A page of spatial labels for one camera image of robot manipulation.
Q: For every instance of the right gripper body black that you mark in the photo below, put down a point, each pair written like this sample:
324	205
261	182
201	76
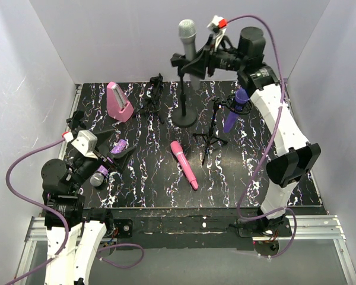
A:
209	59

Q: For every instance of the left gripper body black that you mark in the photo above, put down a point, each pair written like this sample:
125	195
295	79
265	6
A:
107	159

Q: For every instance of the purple glitter microphone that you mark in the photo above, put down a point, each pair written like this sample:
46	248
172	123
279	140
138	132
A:
98	177

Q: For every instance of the purple matte microphone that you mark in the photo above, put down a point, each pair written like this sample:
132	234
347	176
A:
241	98

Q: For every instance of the silver grey microphone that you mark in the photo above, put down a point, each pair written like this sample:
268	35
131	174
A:
187	35

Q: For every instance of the black round-base clip stand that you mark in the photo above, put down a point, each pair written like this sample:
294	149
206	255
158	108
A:
182	117

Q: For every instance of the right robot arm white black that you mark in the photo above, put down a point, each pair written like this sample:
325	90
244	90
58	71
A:
261	88

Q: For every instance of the black left-edge clip stand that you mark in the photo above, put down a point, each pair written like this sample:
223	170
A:
76	120

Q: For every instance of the black folded tripod stand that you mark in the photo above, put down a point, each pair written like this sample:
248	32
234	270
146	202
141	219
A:
152	103

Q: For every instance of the pink metronome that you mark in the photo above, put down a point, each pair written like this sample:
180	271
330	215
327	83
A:
118	106

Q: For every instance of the pink microphone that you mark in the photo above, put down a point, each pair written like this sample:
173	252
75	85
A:
180	156

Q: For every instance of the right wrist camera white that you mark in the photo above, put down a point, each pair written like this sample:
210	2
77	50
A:
217	27

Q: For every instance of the black tripod shock-mount stand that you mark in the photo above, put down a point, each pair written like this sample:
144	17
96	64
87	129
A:
210	138

